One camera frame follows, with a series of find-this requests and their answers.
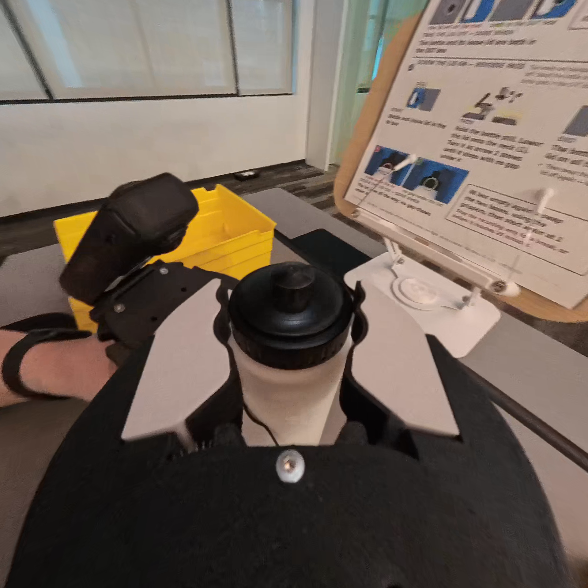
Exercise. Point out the wooden display board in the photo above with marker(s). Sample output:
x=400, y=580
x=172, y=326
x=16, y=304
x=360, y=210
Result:
x=369, y=118

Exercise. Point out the black bottle lid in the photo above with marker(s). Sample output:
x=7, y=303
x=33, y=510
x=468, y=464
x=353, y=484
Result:
x=285, y=330

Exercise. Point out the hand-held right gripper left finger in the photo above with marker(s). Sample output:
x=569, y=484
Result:
x=183, y=367

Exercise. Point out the white stand base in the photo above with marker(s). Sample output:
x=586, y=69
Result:
x=459, y=330

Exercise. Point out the person's left hand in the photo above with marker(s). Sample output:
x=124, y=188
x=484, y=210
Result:
x=64, y=367

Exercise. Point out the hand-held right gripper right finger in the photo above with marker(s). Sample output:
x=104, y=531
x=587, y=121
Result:
x=399, y=367

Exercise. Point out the printed instruction sheet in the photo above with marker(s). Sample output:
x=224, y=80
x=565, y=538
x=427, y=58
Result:
x=482, y=55

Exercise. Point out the yellow plastic bin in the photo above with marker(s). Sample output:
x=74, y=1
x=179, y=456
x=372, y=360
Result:
x=229, y=229

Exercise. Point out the white plastic bottle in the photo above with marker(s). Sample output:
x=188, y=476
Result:
x=289, y=395

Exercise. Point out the small black floor device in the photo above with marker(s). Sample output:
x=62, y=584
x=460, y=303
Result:
x=246, y=175

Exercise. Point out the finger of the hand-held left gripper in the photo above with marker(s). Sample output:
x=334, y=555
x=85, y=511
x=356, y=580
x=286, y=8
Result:
x=252, y=432

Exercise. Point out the window frame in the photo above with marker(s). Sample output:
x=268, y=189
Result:
x=232, y=46

